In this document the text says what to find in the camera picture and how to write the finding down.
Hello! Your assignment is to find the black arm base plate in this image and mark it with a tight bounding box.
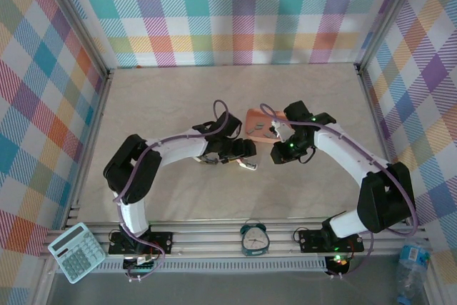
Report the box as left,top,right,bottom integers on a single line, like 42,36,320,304
108,231,175,256
298,229,365,254

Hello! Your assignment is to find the teal alarm clock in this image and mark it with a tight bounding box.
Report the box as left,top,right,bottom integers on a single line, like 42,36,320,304
239,219,269,258

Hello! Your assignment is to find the black controller board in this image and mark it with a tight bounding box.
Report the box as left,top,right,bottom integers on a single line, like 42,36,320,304
326,254,351,274
123,255,159,273

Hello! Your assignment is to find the orange plastic tray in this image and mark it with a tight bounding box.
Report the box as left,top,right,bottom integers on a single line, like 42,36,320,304
244,107,288,144

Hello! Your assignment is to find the aluminium frame post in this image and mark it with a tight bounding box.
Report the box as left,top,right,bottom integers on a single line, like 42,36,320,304
356,0,426,69
41,0,116,78

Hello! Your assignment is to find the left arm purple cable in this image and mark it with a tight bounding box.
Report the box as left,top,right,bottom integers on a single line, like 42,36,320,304
112,99,232,283

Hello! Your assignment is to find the aluminium side rail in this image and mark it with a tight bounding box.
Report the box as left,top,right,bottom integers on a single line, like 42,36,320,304
353,64,411,224
62,68,116,231

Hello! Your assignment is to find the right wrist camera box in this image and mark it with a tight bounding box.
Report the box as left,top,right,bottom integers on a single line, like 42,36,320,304
270,120,287,141

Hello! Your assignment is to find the clear plastic water bottle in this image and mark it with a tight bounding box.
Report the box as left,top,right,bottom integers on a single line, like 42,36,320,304
395,236,435,305

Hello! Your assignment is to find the grey slotted cable duct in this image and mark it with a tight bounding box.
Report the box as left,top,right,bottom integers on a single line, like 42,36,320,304
89,256,328,275

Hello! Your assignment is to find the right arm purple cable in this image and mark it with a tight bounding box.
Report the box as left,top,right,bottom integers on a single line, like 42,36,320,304
259,103,418,279

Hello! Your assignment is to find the teal calculator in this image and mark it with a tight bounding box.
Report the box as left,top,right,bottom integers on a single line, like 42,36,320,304
47,221,107,284

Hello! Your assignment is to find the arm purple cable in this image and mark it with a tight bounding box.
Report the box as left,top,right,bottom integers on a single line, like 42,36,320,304
259,103,418,279
112,99,232,283

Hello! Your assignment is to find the aluminium mounting rail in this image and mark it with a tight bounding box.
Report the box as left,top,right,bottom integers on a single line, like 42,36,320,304
42,216,431,259

